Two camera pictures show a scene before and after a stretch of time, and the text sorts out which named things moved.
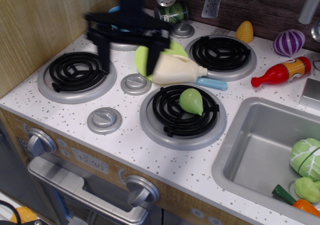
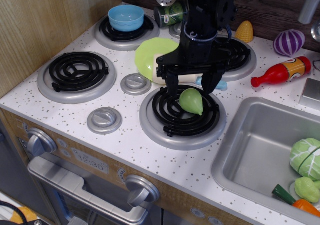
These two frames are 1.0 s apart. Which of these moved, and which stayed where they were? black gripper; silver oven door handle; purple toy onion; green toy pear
Moved: black gripper
Stayed: silver oven door handle; purple toy onion; green toy pear
